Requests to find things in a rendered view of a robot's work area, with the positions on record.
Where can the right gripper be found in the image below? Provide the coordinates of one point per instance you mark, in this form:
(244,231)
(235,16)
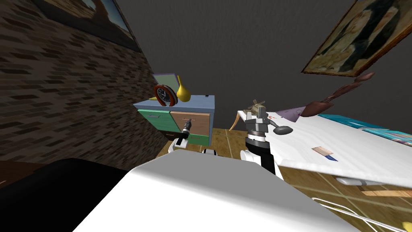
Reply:
(257,124)

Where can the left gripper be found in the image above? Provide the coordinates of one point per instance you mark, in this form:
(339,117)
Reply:
(187,126)

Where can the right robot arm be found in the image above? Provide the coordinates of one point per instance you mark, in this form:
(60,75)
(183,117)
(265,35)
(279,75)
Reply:
(262,154)

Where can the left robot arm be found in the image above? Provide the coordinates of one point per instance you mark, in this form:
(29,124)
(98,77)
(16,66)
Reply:
(54,196)

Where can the tan windmill figure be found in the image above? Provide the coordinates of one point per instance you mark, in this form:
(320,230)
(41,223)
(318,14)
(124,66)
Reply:
(254,108)

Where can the blue cabinet with drawers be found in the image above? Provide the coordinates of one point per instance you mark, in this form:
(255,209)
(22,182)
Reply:
(196,103)

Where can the green drawer front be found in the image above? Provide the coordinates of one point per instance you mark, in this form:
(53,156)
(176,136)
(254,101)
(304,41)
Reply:
(159,120)

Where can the grey computer mouse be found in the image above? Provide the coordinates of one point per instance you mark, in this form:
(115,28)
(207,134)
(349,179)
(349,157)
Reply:
(282,130)

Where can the yellow vase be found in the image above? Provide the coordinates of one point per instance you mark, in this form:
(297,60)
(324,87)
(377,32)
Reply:
(182,92)

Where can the red round clock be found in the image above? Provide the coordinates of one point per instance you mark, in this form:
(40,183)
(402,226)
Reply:
(165,95)

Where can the purple framed green board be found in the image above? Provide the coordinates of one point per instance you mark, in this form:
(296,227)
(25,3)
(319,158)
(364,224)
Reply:
(167,80)

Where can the brown leafy plant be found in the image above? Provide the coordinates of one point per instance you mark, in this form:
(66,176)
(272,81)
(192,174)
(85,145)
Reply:
(322,104)

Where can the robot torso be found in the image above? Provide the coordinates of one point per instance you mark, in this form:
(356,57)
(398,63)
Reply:
(206,196)

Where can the tan flat card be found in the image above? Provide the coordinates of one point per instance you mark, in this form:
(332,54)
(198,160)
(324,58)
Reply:
(322,150)

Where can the blue flat card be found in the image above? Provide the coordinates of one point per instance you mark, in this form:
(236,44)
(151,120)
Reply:
(331,158)

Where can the white table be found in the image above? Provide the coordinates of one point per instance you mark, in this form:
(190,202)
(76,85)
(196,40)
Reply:
(354,145)

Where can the teal books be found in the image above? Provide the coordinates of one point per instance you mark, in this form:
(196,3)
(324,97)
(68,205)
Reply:
(383,130)

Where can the gold framed portrait painting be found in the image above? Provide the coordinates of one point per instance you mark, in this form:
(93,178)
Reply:
(360,35)

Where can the dark framed landscape painting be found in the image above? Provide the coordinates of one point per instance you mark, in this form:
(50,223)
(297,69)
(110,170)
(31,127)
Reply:
(96,19)

